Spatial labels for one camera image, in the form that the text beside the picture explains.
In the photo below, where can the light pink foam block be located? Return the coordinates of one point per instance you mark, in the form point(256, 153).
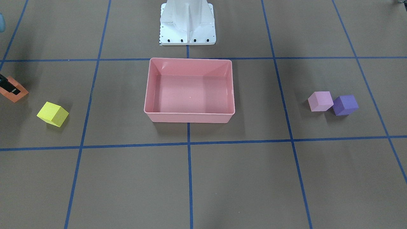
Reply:
point(320, 101)

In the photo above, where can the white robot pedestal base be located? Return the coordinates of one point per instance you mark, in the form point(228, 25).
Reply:
point(187, 22)

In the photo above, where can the pink plastic bin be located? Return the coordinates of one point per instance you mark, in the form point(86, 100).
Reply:
point(189, 91)

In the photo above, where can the yellow foam block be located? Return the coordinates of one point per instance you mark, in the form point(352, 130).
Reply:
point(53, 114)

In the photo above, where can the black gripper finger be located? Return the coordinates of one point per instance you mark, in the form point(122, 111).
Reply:
point(6, 85)

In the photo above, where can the orange foam block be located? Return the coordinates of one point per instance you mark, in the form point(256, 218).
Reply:
point(11, 96)

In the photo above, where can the purple foam block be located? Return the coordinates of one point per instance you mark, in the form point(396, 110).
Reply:
point(345, 105)

